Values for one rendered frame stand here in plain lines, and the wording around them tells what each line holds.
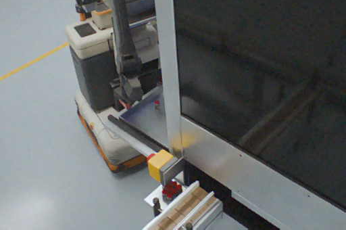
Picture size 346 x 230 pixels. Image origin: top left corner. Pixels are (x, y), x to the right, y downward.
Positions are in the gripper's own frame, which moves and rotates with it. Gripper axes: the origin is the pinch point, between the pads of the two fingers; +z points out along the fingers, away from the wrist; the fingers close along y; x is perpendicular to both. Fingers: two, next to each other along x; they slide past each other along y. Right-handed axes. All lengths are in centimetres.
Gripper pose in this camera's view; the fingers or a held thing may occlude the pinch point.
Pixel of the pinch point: (128, 108)
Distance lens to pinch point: 175.4
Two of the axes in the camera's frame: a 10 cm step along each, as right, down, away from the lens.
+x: 7.0, -4.9, 5.2
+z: -0.6, 6.9, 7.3
